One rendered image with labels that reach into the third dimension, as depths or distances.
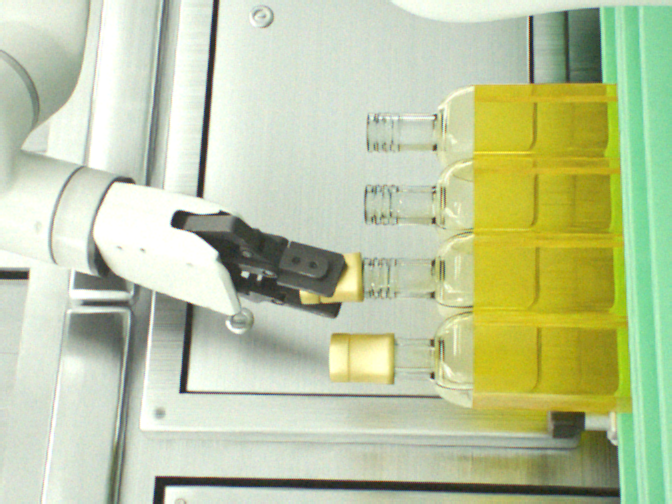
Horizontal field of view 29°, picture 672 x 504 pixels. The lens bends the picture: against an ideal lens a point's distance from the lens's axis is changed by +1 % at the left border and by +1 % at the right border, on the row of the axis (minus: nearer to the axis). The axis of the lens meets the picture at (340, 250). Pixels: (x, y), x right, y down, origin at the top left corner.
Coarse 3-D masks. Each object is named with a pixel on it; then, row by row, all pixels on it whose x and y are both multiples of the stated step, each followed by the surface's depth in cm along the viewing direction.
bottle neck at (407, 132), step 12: (372, 120) 93; (384, 120) 93; (396, 120) 93; (408, 120) 93; (420, 120) 93; (432, 120) 93; (372, 132) 93; (384, 132) 93; (396, 132) 93; (408, 132) 93; (420, 132) 93; (432, 132) 93; (372, 144) 94; (384, 144) 94; (396, 144) 93; (408, 144) 93; (420, 144) 93
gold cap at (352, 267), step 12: (360, 252) 90; (348, 264) 89; (360, 264) 89; (348, 276) 89; (360, 276) 89; (336, 288) 89; (348, 288) 89; (360, 288) 89; (312, 300) 90; (324, 300) 90; (336, 300) 90; (348, 300) 90; (360, 300) 90
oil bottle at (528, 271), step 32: (448, 256) 88; (480, 256) 88; (512, 256) 87; (544, 256) 87; (576, 256) 87; (608, 256) 87; (448, 288) 87; (480, 288) 87; (512, 288) 87; (544, 288) 86; (576, 288) 86; (608, 288) 86
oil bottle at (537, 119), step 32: (448, 96) 93; (480, 96) 92; (512, 96) 92; (544, 96) 92; (576, 96) 91; (608, 96) 91; (448, 128) 92; (480, 128) 91; (512, 128) 91; (544, 128) 91; (576, 128) 91; (608, 128) 90; (448, 160) 93
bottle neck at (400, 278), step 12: (372, 264) 90; (384, 264) 89; (396, 264) 89; (408, 264) 89; (420, 264) 89; (372, 276) 89; (384, 276) 89; (396, 276) 89; (408, 276) 89; (420, 276) 89; (372, 288) 89; (384, 288) 89; (396, 288) 89; (408, 288) 89; (420, 288) 89
